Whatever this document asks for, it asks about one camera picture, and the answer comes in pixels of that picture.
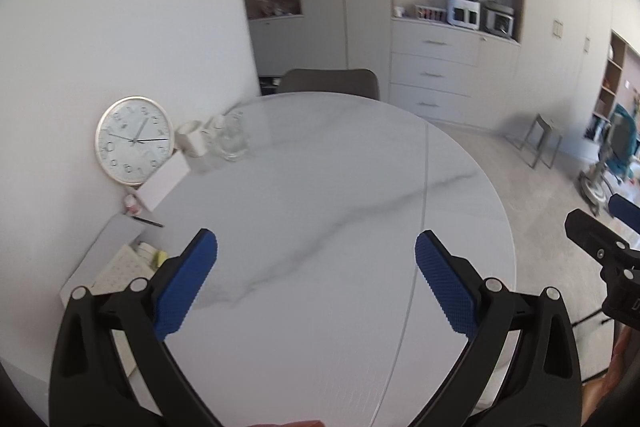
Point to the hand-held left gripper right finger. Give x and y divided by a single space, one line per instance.
445 287

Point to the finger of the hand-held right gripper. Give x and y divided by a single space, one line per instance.
600 247
627 212

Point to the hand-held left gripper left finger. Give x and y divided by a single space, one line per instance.
187 282

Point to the person's right forearm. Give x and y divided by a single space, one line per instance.
620 357

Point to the open cream notebook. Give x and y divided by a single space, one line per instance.
122 269

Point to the teal high chair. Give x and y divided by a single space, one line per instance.
620 142

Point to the black pen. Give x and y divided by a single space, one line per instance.
147 221

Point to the small pink container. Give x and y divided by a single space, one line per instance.
132 205

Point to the white paper sheet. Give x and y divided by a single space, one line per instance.
100 247

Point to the white card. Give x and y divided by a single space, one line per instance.
162 182

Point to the grey stool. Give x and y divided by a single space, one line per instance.
545 124

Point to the open wooden bookshelf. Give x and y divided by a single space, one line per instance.
612 82

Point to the white mug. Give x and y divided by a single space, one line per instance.
192 139

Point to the clear glass pitcher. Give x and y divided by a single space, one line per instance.
230 142

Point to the white cabinet drawer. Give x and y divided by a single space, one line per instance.
432 74
430 104
435 43

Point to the white wardrobe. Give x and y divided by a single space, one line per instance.
560 7

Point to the silver toaster oven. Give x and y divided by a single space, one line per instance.
498 21

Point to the grey dining chair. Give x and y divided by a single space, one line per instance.
330 82

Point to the white kitchen appliance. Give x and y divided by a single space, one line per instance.
463 11

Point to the small white cup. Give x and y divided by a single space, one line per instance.
399 12

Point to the small ornaments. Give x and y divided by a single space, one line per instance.
275 8

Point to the tall white cabinet with niche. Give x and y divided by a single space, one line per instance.
320 7

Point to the round white wall clock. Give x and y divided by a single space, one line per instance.
135 140

